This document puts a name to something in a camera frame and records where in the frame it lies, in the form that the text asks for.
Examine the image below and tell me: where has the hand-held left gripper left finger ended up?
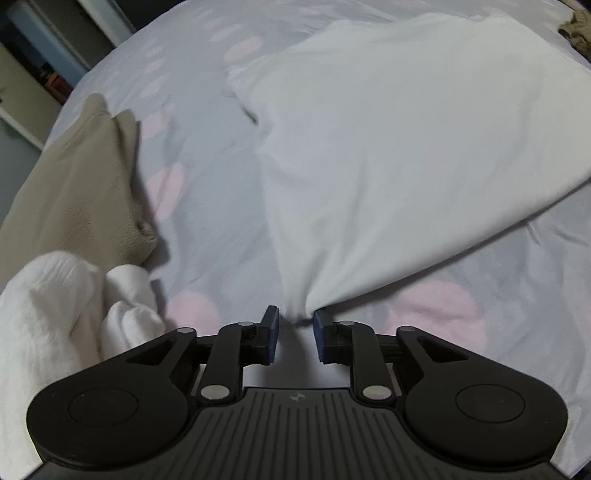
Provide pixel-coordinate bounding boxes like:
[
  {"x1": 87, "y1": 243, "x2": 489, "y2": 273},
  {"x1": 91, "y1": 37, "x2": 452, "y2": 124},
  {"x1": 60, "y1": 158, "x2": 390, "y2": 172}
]
[{"x1": 124, "y1": 305, "x2": 281, "y2": 407}]

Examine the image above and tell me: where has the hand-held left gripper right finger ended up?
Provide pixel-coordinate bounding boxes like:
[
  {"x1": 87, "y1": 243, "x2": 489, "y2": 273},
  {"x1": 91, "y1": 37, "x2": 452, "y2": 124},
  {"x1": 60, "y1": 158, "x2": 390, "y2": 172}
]
[{"x1": 312, "y1": 308, "x2": 465, "y2": 407}]

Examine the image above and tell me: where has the pink polka dot bed sheet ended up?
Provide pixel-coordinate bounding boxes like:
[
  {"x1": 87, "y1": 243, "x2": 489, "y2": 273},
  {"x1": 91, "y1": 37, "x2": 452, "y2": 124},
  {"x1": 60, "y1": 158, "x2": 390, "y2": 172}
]
[{"x1": 44, "y1": 0, "x2": 591, "y2": 480}]

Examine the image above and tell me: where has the olive ruffled cloth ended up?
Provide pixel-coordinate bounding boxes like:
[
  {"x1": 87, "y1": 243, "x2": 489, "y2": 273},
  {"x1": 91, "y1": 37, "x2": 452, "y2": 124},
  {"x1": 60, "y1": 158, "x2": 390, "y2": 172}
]
[{"x1": 558, "y1": 8, "x2": 591, "y2": 52}]

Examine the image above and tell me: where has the beige folded garment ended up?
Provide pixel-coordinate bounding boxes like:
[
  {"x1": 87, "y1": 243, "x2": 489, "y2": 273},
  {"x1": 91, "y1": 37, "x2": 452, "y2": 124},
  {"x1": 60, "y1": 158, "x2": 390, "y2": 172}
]
[{"x1": 0, "y1": 92, "x2": 160, "y2": 288}]

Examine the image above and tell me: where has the white garment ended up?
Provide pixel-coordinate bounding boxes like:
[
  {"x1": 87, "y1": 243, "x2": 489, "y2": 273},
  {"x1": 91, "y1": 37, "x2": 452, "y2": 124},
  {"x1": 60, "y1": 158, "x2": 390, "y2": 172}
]
[{"x1": 226, "y1": 11, "x2": 591, "y2": 326}]

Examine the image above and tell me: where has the white crumpled cloth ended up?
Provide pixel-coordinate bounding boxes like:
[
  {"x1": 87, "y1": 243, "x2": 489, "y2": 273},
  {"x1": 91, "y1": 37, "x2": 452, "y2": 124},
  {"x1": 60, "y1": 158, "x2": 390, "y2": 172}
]
[{"x1": 0, "y1": 251, "x2": 168, "y2": 464}]

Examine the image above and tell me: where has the bookshelf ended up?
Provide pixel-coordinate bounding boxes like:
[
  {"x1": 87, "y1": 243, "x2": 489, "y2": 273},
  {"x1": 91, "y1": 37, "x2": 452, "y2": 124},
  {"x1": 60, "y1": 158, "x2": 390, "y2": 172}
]
[{"x1": 0, "y1": 0, "x2": 136, "y2": 154}]

